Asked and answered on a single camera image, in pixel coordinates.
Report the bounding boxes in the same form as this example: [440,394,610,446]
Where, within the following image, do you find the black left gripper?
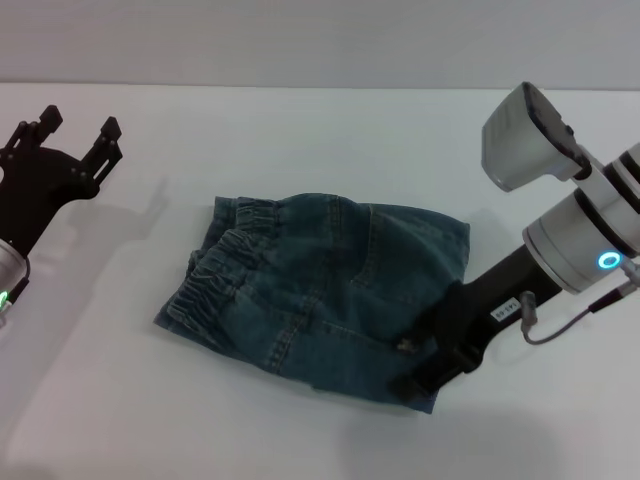
[0,104,124,251]

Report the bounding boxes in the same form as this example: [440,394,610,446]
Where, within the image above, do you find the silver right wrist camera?
[480,81,595,193]

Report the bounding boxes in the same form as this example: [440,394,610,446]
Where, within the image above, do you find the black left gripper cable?
[4,259,34,314]

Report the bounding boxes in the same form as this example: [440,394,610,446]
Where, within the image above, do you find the grey right gripper cable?
[518,263,640,346]

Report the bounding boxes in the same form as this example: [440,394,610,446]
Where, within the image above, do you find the blue denim shorts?
[151,194,472,416]

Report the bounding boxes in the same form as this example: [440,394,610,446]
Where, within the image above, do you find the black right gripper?
[388,243,562,402]

